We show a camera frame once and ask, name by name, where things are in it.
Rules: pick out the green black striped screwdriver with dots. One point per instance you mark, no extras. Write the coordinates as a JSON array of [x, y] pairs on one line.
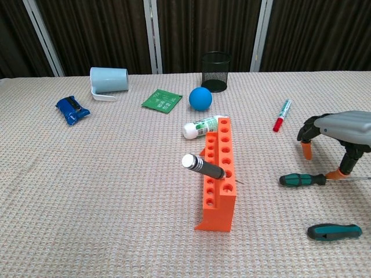
[[301, 179]]

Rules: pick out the teal black screwdriver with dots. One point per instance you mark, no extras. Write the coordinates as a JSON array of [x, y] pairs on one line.
[[333, 232]]

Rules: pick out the orange hole block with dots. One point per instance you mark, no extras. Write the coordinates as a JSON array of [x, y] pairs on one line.
[[217, 214]]

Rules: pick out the light blue plastic mug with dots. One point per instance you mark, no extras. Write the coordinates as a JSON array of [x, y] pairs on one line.
[[110, 79]]

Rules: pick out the blue ball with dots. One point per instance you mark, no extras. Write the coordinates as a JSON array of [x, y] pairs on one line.
[[200, 99]]

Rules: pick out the black mesh pen cup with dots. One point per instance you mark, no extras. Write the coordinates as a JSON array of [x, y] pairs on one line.
[[215, 78]]

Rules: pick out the white green glue bottle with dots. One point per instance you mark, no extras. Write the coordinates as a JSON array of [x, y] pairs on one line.
[[194, 129]]

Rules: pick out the beige woven tablecloth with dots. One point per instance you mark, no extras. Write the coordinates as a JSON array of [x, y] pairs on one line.
[[101, 188]]

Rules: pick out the green sachet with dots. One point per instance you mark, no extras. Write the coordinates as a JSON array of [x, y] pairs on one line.
[[160, 102]]

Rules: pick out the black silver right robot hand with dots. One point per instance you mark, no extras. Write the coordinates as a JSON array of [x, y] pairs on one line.
[[345, 124]]

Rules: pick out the blue snack packet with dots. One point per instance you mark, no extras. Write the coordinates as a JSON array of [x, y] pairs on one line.
[[71, 111]]

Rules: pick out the aluminium frame post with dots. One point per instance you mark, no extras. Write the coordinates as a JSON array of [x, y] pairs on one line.
[[260, 37], [43, 37], [153, 37]]

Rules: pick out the red capped marker pen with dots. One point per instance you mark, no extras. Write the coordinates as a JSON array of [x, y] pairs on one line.
[[281, 116]]

